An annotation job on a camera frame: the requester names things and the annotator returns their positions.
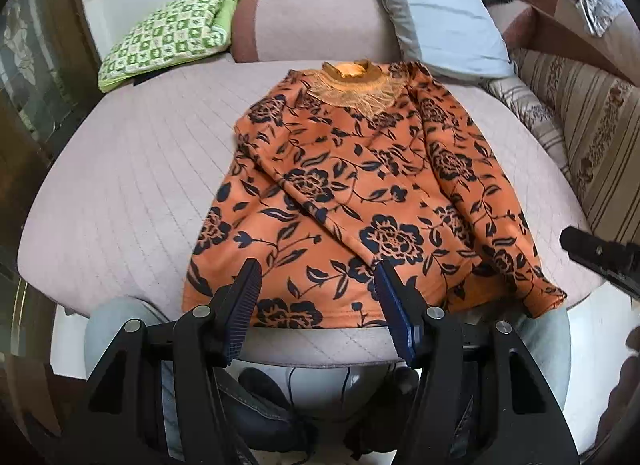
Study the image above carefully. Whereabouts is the wooden cabinet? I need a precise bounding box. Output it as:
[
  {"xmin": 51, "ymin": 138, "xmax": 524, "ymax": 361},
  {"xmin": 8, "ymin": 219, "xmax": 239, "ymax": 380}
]
[{"xmin": 0, "ymin": 0, "xmax": 103, "ymax": 326}]

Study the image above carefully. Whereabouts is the orange floral blouse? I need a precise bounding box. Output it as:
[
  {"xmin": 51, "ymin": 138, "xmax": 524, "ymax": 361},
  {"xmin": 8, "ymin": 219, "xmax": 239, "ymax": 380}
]
[{"xmin": 181, "ymin": 60, "xmax": 567, "ymax": 330}]

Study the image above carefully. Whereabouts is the black shoe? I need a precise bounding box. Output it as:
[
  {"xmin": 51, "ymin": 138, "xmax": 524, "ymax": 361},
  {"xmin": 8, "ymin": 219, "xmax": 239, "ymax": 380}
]
[{"xmin": 220, "ymin": 367, "xmax": 318, "ymax": 458}]

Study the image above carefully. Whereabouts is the white lace cloth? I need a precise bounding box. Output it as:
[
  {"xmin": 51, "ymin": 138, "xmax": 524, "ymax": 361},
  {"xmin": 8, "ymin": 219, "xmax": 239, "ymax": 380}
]
[{"xmin": 560, "ymin": 0, "xmax": 626, "ymax": 38}]

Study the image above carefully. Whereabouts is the black cable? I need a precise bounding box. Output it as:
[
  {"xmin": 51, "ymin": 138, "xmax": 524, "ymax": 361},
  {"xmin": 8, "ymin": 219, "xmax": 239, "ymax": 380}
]
[{"xmin": 286, "ymin": 366, "xmax": 313, "ymax": 458}]

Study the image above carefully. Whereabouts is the green patterned cushion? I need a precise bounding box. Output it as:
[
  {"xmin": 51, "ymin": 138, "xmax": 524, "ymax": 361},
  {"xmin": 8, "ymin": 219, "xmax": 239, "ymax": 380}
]
[{"xmin": 97, "ymin": 0, "xmax": 246, "ymax": 94}]

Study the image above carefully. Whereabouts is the white quilted bed cover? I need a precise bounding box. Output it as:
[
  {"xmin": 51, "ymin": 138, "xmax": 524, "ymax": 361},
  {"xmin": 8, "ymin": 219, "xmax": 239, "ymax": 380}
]
[{"xmin": 17, "ymin": 61, "xmax": 608, "ymax": 367}]

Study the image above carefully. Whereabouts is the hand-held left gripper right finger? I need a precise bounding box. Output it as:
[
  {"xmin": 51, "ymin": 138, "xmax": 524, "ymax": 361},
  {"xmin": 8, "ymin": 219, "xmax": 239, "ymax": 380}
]
[{"xmin": 373, "ymin": 260, "xmax": 582, "ymax": 465}]

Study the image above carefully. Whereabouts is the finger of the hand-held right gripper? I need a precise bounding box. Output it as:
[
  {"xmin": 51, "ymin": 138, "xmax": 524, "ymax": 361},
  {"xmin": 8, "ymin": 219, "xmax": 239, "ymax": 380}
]
[{"xmin": 559, "ymin": 226, "xmax": 640, "ymax": 297}]

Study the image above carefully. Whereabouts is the striped beige sofa cushion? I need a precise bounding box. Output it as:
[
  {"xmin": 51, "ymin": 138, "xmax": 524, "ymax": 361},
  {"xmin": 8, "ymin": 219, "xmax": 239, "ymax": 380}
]
[{"xmin": 482, "ymin": 47, "xmax": 640, "ymax": 246}]

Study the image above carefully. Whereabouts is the light grey pillow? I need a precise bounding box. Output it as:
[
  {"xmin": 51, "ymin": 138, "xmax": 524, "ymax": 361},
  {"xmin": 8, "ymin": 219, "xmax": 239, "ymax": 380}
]
[{"xmin": 352, "ymin": 0, "xmax": 517, "ymax": 82}]

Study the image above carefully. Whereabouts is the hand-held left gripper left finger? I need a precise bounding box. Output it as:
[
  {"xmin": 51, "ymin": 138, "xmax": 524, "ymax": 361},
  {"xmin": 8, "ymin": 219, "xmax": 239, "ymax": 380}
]
[{"xmin": 55, "ymin": 258, "xmax": 263, "ymax": 465}]

